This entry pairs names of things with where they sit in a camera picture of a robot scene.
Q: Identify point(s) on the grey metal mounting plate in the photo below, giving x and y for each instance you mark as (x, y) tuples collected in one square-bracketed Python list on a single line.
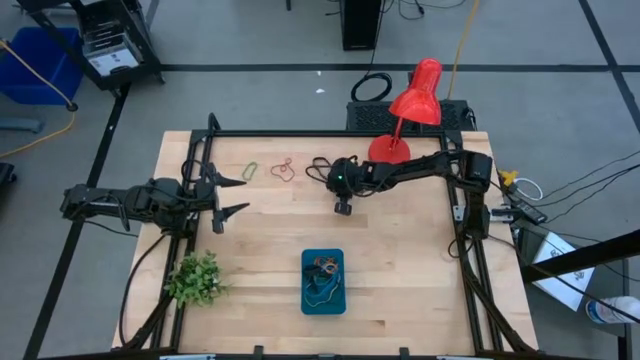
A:
[(458, 212)]

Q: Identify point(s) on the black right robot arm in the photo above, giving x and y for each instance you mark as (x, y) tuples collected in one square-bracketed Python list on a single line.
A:
[(425, 167)]

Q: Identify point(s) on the red desk lamp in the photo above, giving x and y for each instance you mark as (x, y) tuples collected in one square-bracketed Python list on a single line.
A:
[(417, 100)]

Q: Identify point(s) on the small dark green object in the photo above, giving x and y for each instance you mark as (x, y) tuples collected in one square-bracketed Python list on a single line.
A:
[(214, 124)]

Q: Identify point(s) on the green artificial plant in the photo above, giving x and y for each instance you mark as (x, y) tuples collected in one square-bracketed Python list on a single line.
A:
[(195, 280)]

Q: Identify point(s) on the orange rubber band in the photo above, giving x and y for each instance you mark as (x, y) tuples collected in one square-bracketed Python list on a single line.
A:
[(325, 260), (334, 270)]

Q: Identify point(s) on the teal plastic bin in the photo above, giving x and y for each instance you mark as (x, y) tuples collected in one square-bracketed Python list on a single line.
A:
[(322, 310)]

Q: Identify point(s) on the blue floor storage bin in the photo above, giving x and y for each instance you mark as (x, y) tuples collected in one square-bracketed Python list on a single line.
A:
[(35, 70)]

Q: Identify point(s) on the grey stand foot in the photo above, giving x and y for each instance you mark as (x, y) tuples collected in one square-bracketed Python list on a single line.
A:
[(20, 125)]

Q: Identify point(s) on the black computer tower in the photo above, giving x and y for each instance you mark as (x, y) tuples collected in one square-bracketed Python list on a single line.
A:
[(361, 25)]

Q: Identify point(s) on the black diagonal beam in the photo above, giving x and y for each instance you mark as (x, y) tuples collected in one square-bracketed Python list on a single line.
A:
[(590, 252)]

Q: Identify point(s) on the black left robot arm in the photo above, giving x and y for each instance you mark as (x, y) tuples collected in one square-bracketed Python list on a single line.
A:
[(90, 197)]

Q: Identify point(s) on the black perforated case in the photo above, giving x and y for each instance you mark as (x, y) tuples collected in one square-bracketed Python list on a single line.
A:
[(370, 117)]

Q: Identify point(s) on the black caster wheel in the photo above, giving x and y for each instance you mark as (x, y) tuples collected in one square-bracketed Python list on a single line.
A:
[(6, 175)]

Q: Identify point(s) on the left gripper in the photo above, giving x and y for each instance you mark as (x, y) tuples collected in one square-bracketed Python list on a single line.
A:
[(207, 192)]

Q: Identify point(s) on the black metal equipment cart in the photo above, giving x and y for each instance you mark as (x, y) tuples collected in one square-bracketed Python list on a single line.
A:
[(107, 25)]

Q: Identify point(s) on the white roll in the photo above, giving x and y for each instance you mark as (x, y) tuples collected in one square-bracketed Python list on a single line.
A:
[(607, 312)]

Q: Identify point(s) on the white printed box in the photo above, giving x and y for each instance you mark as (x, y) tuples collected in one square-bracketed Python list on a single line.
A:
[(562, 295)]

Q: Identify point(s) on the white label sheet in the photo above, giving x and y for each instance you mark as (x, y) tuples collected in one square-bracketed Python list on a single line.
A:
[(112, 62)]

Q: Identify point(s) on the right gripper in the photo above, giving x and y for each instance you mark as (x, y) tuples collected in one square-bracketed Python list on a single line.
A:
[(345, 185)]

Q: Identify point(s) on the black power strip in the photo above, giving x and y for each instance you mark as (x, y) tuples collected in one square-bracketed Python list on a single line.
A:
[(530, 212)]

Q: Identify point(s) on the yellow plug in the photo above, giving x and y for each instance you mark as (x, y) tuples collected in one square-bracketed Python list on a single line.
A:
[(510, 177)]

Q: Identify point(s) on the red rubber band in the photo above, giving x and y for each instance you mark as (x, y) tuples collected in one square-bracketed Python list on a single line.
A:
[(285, 165)]

